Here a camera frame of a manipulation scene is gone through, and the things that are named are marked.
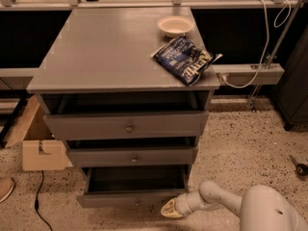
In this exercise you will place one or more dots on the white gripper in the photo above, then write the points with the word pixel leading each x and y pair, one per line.
pixel 181 205

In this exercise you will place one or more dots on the grey bottom drawer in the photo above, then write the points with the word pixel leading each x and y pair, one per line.
pixel 133 186

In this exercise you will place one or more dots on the grey drawer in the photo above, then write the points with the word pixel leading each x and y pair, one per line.
pixel 133 186
pixel 126 126
pixel 130 157

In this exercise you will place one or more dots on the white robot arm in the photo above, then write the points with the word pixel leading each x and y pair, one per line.
pixel 262 208

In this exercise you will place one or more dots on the grey top drawer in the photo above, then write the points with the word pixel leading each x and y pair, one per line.
pixel 126 126

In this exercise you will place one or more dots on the grey middle drawer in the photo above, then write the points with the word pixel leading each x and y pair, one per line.
pixel 130 157

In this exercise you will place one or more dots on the grey drawer cabinet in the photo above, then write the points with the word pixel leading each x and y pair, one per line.
pixel 101 64

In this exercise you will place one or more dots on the metal diagonal pole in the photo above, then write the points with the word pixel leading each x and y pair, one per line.
pixel 265 62

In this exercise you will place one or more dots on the black floor tool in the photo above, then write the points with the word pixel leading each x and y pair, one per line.
pixel 300 169

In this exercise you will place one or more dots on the cardboard box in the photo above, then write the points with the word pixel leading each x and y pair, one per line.
pixel 40 151

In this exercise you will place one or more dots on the blue chip bag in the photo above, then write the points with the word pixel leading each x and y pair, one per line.
pixel 184 60

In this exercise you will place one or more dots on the dark grey side cabinet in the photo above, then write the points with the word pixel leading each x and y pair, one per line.
pixel 291 93

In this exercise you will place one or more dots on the white bowl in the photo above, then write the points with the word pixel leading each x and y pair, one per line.
pixel 175 26

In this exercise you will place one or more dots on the grey metal rail shelf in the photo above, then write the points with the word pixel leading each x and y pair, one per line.
pixel 236 75

